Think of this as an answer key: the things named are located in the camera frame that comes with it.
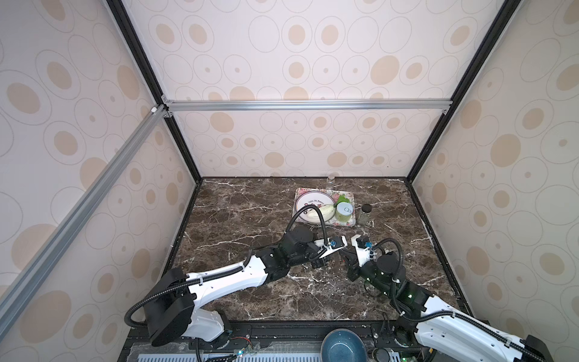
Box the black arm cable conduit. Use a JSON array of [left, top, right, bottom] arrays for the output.
[[372, 237, 404, 304], [286, 204, 329, 247]]

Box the floral rectangular tray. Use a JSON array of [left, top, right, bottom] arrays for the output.
[[294, 188, 356, 227]]

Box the green labelled tin can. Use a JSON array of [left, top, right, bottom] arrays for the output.
[[335, 202, 354, 223]]

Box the green herb spice jar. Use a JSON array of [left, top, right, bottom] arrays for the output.
[[357, 204, 372, 226]]

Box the clear glass shaker bottle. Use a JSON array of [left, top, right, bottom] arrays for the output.
[[327, 173, 336, 189]]

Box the pale napa cabbage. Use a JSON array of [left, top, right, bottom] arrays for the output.
[[312, 205, 336, 223]]

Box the black vertical right corner post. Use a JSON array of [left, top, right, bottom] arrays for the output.
[[407, 0, 523, 185]]

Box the white round plate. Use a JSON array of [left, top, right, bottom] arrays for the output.
[[295, 191, 336, 224]]

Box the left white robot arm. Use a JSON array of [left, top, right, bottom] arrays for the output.
[[124, 226, 348, 347]]

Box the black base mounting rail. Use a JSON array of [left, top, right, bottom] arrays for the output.
[[119, 320, 437, 361]]

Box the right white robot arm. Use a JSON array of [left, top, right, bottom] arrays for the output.
[[339, 247, 553, 361]]

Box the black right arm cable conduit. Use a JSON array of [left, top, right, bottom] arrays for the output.
[[372, 237, 404, 304]]

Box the side aluminium frame rail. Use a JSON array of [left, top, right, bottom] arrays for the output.
[[1, 104, 168, 339]]

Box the horizontal aluminium frame rail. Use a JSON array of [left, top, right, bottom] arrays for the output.
[[167, 98, 452, 112]]

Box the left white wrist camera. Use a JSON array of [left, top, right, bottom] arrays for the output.
[[315, 236, 348, 253]]

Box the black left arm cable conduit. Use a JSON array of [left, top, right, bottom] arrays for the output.
[[286, 204, 329, 247]]

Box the black vertical left corner post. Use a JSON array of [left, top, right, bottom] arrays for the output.
[[106, 0, 203, 184]]

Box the blue ceramic bowl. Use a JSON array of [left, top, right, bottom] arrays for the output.
[[321, 329, 368, 362]]

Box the green plastic leaf vegetable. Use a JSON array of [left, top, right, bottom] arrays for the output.
[[335, 194, 351, 206]]

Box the black vertical corner post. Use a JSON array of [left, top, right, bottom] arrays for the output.
[[407, 0, 523, 185], [106, 0, 203, 184]]

